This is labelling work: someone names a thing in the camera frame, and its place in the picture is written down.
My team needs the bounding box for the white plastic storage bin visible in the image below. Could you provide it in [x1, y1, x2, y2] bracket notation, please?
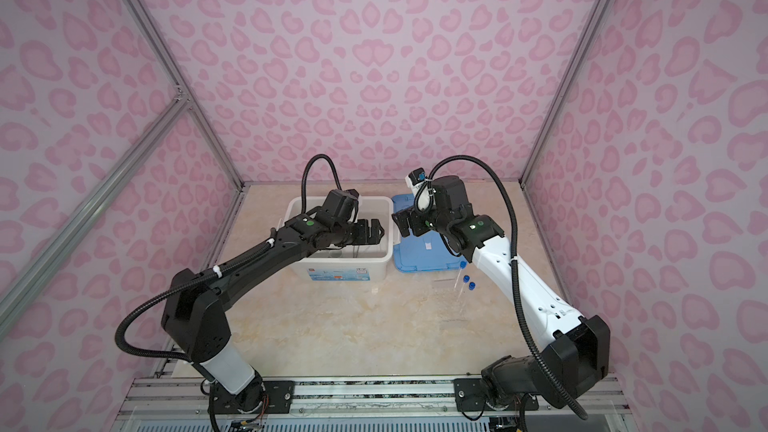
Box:
[288, 196, 400, 282]

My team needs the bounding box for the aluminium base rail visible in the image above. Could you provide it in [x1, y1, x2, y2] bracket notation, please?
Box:
[112, 375, 638, 431]

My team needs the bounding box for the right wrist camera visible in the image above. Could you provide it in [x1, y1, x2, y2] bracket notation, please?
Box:
[405, 168, 432, 211]

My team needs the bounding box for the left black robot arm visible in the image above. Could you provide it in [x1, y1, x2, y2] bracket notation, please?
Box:
[161, 189, 385, 413]

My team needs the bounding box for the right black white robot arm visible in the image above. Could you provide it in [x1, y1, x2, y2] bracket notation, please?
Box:
[392, 169, 611, 418]

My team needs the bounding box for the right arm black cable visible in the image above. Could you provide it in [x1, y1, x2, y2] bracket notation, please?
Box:
[413, 154, 589, 421]

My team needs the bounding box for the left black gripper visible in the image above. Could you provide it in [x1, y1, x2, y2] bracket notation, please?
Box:
[333, 216, 386, 245]

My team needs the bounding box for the clear plastic bag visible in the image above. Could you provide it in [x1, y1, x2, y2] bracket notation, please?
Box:
[439, 305, 472, 331]

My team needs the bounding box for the blue plastic bin lid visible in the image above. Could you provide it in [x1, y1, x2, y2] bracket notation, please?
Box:
[393, 229, 467, 273]

